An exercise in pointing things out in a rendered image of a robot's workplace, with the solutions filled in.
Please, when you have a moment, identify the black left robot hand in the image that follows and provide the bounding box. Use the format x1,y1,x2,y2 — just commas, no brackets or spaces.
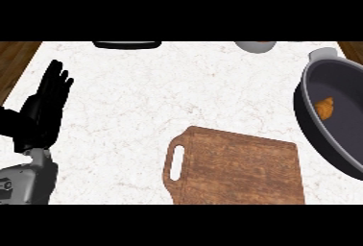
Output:
0,59,75,154

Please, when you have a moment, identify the brown wooden cutting board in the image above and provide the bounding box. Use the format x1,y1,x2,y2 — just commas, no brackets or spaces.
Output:
162,125,307,206

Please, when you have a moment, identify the orange croissant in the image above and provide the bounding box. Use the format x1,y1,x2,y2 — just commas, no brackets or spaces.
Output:
313,96,336,121

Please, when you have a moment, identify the dark grey pot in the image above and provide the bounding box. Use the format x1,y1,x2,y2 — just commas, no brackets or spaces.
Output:
292,46,363,182

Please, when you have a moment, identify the grey bowl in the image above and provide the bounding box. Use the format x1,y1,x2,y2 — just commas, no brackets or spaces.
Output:
234,40,277,55

